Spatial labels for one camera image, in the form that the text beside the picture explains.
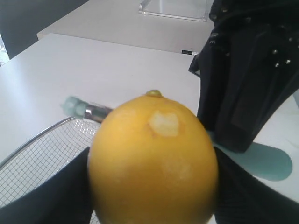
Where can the grey metal stand base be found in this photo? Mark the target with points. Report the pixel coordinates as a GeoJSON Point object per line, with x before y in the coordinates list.
{"type": "Point", "coordinates": [193, 10]}

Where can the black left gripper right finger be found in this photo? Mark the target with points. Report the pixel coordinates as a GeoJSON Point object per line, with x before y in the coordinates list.
{"type": "Point", "coordinates": [242, 199]}

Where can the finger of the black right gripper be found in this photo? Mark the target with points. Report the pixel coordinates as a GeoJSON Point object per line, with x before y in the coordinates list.
{"type": "Point", "coordinates": [243, 82]}

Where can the oval steel mesh basket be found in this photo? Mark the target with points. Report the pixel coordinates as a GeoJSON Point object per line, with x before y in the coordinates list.
{"type": "Point", "coordinates": [41, 157]}

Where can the yellow lemon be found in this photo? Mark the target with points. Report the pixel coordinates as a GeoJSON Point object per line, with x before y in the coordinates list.
{"type": "Point", "coordinates": [152, 162]}

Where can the teal handled peeler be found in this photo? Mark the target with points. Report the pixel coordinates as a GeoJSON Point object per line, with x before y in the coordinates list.
{"type": "Point", "coordinates": [266, 162]}

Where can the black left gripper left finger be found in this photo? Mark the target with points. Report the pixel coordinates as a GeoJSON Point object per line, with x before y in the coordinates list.
{"type": "Point", "coordinates": [63, 199]}

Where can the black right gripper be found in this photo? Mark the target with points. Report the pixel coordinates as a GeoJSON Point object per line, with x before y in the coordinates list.
{"type": "Point", "coordinates": [231, 16]}

